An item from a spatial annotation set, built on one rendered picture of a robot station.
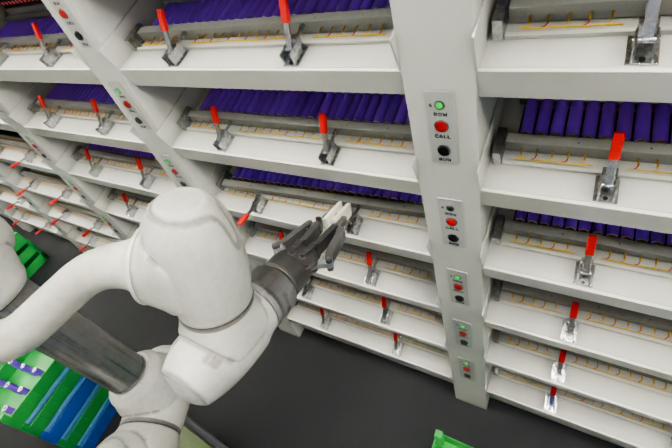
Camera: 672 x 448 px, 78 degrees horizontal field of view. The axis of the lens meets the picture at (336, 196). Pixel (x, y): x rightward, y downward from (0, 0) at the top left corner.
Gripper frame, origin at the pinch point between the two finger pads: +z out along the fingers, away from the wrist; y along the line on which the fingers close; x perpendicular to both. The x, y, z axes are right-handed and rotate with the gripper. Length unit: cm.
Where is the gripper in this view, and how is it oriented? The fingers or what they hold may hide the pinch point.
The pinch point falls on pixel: (337, 216)
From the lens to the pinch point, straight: 82.3
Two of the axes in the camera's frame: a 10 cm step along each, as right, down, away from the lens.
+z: 4.9, -5.0, 7.1
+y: 8.6, 1.5, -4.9
